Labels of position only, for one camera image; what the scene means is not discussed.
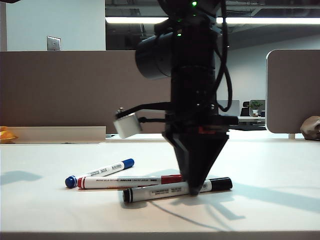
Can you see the beige low board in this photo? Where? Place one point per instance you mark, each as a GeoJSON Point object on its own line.
{"type": "Point", "coordinates": [62, 135]}

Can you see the grey background screen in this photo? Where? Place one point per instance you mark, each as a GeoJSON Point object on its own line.
{"type": "Point", "coordinates": [236, 107]}

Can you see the potted green plant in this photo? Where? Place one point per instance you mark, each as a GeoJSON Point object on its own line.
{"type": "Point", "coordinates": [255, 106]}

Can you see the orange yellow object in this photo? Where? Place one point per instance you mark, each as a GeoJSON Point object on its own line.
{"type": "Point", "coordinates": [7, 135]}

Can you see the black whiteboard marker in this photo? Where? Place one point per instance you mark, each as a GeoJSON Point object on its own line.
{"type": "Point", "coordinates": [162, 192]}

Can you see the brown crumpled cloth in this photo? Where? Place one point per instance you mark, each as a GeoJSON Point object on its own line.
{"type": "Point", "coordinates": [311, 128]}

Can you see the narrow brown desk partition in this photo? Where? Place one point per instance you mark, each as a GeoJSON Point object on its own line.
{"type": "Point", "coordinates": [292, 90]}

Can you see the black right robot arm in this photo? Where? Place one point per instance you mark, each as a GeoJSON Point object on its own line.
{"type": "Point", "coordinates": [192, 62]}

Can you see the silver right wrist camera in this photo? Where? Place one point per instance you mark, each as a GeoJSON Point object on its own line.
{"type": "Point", "coordinates": [127, 125]}

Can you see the wide brown desk partition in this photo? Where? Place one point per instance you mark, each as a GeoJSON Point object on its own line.
{"type": "Point", "coordinates": [75, 87]}

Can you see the metal wall plate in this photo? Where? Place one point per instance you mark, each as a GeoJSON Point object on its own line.
{"type": "Point", "coordinates": [53, 43]}

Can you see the red whiteboard marker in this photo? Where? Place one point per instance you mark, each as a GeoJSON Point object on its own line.
{"type": "Point", "coordinates": [125, 182]}

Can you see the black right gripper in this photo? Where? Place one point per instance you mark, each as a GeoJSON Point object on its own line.
{"type": "Point", "coordinates": [190, 122]}

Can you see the white background desk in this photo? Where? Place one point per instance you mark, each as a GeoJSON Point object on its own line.
{"type": "Point", "coordinates": [252, 120]}

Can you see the white partition foot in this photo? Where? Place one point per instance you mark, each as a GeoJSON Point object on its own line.
{"type": "Point", "coordinates": [292, 136]}

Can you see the black office chair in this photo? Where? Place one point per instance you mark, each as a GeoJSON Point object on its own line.
{"type": "Point", "coordinates": [245, 111]}

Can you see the blue whiteboard marker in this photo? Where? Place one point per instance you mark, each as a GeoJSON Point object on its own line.
{"type": "Point", "coordinates": [107, 170]}

